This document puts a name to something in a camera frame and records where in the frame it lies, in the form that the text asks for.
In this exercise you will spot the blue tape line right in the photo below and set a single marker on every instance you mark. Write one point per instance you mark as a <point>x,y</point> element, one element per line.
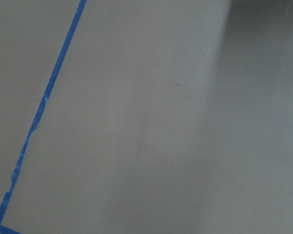
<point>38,115</point>

